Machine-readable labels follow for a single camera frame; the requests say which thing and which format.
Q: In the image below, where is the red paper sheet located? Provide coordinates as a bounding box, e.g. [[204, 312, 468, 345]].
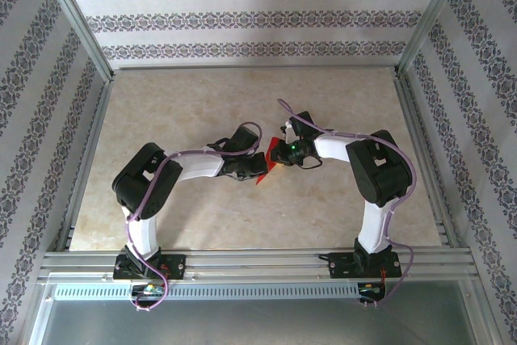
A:
[[254, 137, 284, 187]]

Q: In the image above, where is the grey metal sheet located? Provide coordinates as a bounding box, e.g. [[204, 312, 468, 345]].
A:
[[23, 298, 500, 345]]

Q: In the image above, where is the long aluminium mounting rail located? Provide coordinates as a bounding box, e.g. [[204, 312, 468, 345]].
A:
[[36, 248, 481, 284]]

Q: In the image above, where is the aluminium frame cross bar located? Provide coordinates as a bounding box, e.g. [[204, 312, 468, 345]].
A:
[[111, 62, 401, 74]]

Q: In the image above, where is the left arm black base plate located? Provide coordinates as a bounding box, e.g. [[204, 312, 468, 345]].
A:
[[112, 254, 187, 281]]

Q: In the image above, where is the slotted grey cable duct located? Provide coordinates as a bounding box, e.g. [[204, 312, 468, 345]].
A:
[[52, 282, 387, 302]]

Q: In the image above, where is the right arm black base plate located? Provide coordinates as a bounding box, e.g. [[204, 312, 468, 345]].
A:
[[327, 251, 403, 280]]

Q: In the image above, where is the aluminium side rail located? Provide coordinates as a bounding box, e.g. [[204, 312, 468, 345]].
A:
[[392, 72, 464, 250], [54, 78, 115, 252]]

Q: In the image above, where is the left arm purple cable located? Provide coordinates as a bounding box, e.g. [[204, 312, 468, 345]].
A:
[[124, 121, 263, 313]]

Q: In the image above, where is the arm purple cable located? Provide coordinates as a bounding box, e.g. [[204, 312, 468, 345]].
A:
[[124, 121, 263, 313], [276, 98, 418, 309]]

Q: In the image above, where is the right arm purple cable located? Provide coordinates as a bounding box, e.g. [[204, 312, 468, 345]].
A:
[[276, 98, 418, 309]]

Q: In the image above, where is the aluminium frame post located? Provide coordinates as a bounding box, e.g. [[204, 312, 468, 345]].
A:
[[34, 0, 115, 84], [394, 0, 473, 78]]

